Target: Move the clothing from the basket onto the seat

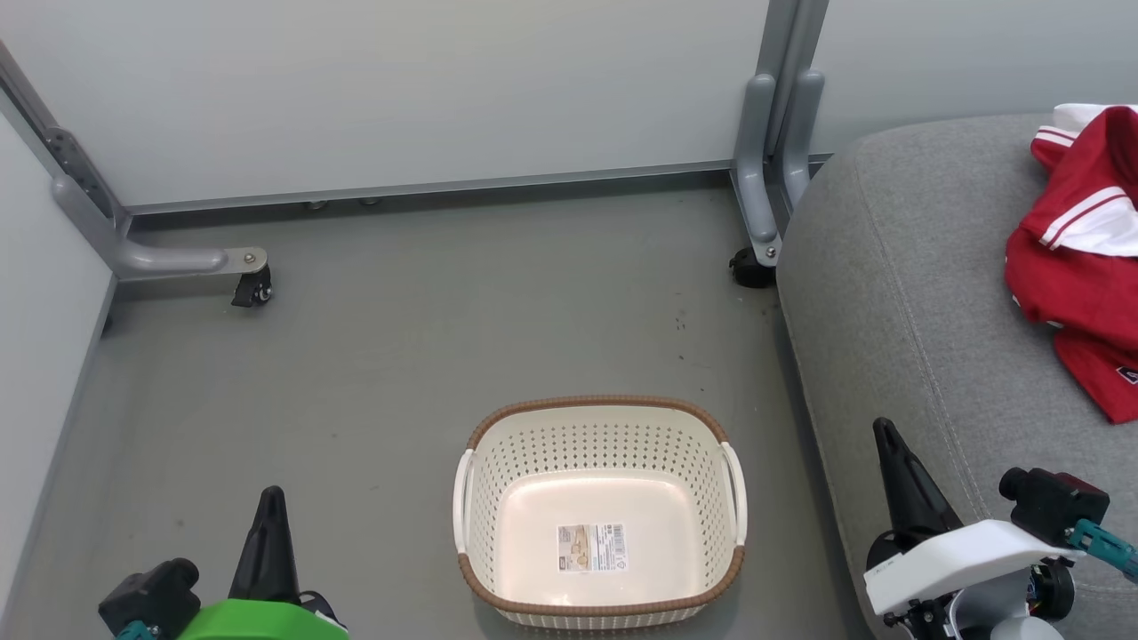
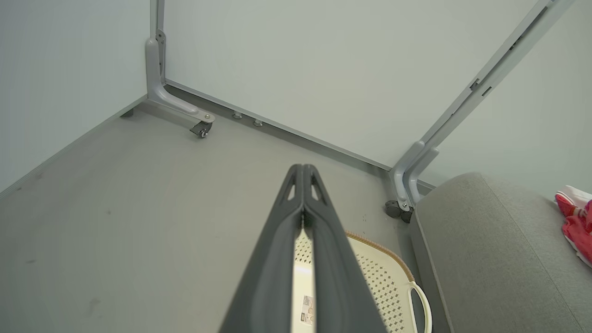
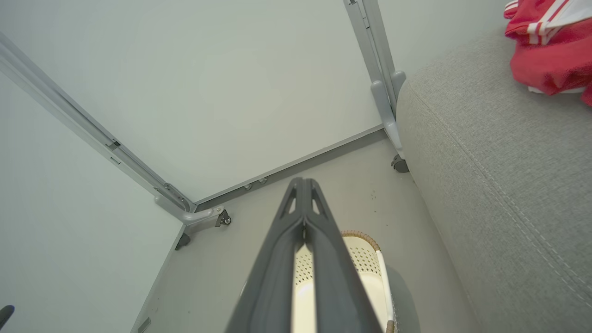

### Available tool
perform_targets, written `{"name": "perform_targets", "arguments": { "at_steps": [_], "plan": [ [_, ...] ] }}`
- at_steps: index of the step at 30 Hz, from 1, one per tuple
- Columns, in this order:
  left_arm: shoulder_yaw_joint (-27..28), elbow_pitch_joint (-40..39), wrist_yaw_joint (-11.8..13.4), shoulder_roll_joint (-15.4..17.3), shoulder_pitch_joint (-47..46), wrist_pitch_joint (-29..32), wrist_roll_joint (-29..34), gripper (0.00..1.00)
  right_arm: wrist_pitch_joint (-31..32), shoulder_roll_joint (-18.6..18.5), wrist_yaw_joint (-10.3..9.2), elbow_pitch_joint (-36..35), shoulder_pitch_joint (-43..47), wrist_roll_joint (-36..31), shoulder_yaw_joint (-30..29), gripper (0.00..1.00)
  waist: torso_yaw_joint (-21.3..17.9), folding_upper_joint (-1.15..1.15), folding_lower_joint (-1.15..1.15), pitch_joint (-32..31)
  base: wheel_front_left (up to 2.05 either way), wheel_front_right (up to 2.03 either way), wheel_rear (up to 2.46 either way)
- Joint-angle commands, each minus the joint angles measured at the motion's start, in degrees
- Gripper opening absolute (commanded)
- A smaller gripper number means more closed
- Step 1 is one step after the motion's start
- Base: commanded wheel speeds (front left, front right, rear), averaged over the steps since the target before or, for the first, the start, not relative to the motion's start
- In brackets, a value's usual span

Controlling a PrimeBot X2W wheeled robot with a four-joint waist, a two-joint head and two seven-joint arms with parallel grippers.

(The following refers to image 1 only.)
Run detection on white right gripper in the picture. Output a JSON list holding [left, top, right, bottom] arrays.
[[864, 418, 1081, 640]]

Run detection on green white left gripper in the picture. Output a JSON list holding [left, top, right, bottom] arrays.
[[178, 485, 348, 640]]

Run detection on red garment with number print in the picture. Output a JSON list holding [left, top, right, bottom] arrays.
[[1054, 320, 1138, 424]]

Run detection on red and white jersey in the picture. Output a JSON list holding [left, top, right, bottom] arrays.
[[1005, 104, 1138, 332]]

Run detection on cream perforated basket brown rim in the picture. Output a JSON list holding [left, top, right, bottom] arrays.
[[452, 395, 749, 630]]

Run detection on grey fabric sofa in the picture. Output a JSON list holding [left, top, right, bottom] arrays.
[[776, 113, 1138, 640]]

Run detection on black caster wheel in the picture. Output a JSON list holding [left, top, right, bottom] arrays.
[[231, 265, 274, 308], [729, 246, 779, 289]]

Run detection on paper label sticker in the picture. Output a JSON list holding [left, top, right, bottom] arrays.
[[557, 523, 629, 574]]

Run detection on grey partition base rail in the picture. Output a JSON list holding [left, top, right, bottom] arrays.
[[124, 158, 739, 217], [0, 276, 121, 640]]

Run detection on grey partition post with foot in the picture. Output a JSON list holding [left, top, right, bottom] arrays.
[[0, 40, 269, 284], [730, 0, 832, 268]]

